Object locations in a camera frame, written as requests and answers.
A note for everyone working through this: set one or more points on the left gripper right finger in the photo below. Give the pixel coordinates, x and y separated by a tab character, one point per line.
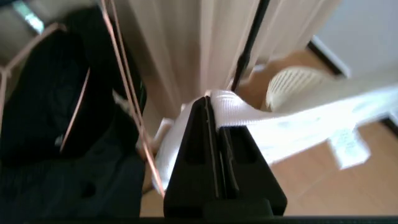
252	174

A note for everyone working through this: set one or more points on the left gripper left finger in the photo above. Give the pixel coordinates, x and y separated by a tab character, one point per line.
192	161

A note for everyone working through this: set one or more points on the white printed t-shirt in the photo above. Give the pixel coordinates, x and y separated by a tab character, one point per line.
280	130

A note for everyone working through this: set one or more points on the pink clothes hanger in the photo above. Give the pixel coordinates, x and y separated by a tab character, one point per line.
75	109
132	96

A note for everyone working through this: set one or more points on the black shorts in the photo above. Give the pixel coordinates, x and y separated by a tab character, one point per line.
40	109

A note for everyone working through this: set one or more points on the white laundry basket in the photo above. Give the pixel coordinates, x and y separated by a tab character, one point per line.
289	84

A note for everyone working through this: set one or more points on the black clothes rack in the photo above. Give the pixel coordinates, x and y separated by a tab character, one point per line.
248	49

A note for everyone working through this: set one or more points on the beige curtain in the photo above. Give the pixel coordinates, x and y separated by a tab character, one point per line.
186	46

